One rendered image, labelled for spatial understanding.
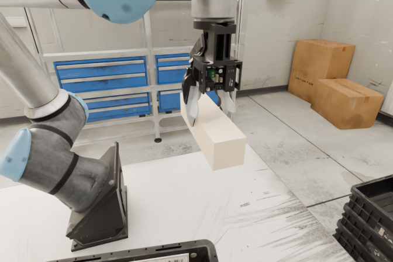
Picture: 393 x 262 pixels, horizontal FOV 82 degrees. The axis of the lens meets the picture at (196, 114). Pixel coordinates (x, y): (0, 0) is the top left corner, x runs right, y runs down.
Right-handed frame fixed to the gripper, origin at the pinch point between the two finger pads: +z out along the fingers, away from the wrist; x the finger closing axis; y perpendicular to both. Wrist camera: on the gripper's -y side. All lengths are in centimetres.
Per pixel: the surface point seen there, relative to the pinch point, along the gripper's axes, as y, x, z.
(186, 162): -33, 4, 39
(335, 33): -220, 271, 20
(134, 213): -13.5, -19.3, 38.8
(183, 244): 16.4, -9.9, 15.8
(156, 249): 15.7, -14.6, 15.8
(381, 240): 9, 71, 61
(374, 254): 9, 71, 70
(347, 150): -89, 180, 109
